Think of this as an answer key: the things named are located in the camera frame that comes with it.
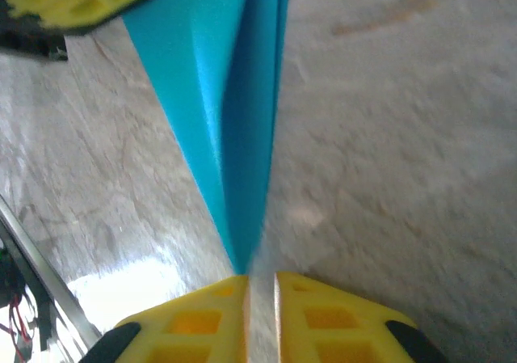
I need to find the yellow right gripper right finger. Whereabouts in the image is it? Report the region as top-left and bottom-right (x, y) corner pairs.
(274, 272), (449, 363)

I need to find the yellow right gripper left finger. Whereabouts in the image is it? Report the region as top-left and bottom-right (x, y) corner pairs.
(80, 273), (250, 363)

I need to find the blue paper sheet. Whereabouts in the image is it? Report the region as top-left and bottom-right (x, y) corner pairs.
(120, 0), (292, 276)

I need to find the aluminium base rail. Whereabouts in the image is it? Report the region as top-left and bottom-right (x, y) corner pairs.
(0, 195), (102, 352)

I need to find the left base red wire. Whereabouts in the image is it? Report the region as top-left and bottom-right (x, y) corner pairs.
(0, 293), (33, 362)

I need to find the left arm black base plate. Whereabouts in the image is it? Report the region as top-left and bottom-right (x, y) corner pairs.
(0, 233), (45, 363)

